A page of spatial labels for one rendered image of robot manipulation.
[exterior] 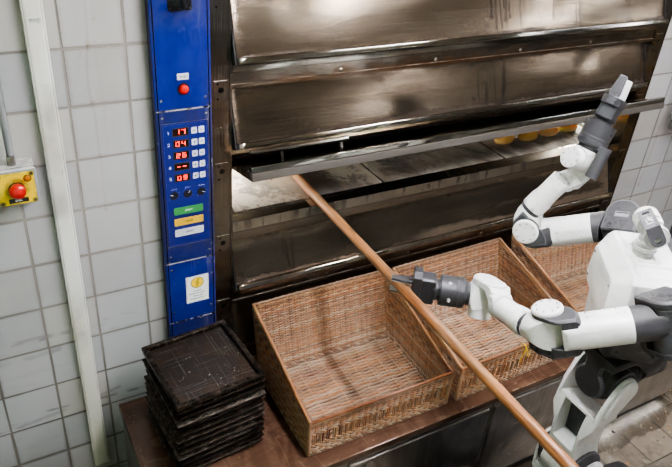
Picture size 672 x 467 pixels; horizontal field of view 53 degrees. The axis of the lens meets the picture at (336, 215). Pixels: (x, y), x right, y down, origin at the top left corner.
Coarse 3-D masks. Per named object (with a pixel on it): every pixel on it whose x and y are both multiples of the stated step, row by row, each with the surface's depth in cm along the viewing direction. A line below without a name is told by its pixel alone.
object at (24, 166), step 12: (0, 168) 168; (12, 168) 168; (24, 168) 169; (0, 180) 167; (12, 180) 168; (36, 180) 171; (0, 192) 168; (36, 192) 172; (0, 204) 170; (12, 204) 171
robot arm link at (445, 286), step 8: (416, 272) 188; (424, 272) 191; (432, 272) 192; (416, 280) 188; (424, 280) 188; (432, 280) 188; (440, 280) 190; (448, 280) 189; (456, 280) 189; (416, 288) 189; (424, 288) 189; (432, 288) 189; (440, 288) 189; (448, 288) 187; (424, 296) 191; (432, 296) 190; (440, 296) 188; (448, 296) 188; (440, 304) 190; (448, 304) 189
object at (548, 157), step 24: (576, 144) 290; (456, 168) 262; (480, 168) 263; (504, 168) 267; (528, 168) 274; (336, 192) 238; (360, 192) 239; (384, 192) 242; (408, 192) 247; (240, 216) 219; (264, 216) 221; (288, 216) 226
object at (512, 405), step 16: (336, 224) 218; (352, 240) 210; (368, 256) 202; (384, 272) 196; (400, 288) 189; (416, 304) 184; (432, 320) 178; (448, 336) 173; (464, 352) 168; (480, 368) 164; (496, 384) 160; (512, 400) 155; (528, 416) 152; (544, 432) 148; (544, 448) 147; (560, 448) 145; (560, 464) 143; (576, 464) 141
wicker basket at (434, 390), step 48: (336, 288) 248; (384, 288) 259; (288, 336) 243; (336, 336) 253; (384, 336) 263; (288, 384) 216; (336, 384) 239; (384, 384) 241; (432, 384) 227; (336, 432) 221
